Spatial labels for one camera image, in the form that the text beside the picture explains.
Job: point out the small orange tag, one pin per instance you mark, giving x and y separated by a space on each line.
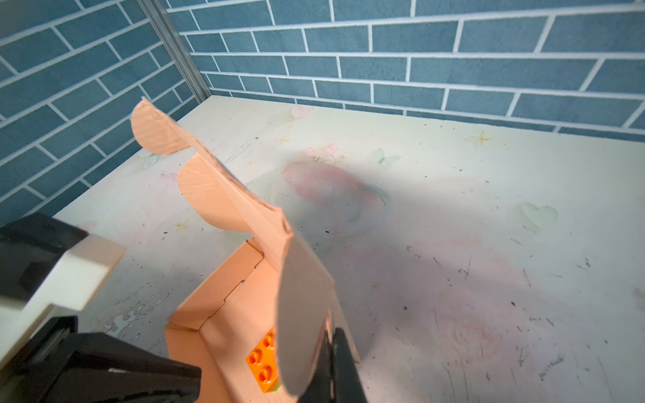
262 363

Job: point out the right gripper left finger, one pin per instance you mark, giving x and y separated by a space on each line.
320 388

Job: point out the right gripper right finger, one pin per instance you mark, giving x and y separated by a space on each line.
346 387

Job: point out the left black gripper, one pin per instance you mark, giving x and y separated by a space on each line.
59 365

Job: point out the pink cardboard paper box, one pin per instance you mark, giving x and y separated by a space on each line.
273 280

